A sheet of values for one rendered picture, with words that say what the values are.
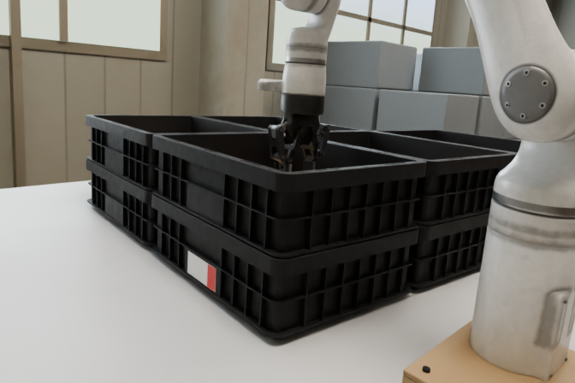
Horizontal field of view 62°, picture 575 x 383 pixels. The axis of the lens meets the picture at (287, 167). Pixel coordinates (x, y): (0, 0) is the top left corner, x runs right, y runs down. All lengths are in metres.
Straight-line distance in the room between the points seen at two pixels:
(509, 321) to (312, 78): 0.46
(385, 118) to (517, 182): 2.46
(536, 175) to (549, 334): 0.16
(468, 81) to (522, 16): 2.71
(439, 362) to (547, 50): 0.33
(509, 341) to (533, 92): 0.25
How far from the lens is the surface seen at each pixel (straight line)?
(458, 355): 0.59
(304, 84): 0.79
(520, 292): 0.55
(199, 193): 0.76
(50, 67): 2.61
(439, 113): 2.80
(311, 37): 0.80
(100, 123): 1.17
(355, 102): 3.11
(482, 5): 0.55
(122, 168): 1.06
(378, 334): 0.72
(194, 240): 0.81
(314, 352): 0.66
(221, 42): 2.83
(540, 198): 0.52
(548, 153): 0.57
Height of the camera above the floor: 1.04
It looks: 10 degrees down
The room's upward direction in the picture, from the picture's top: 4 degrees clockwise
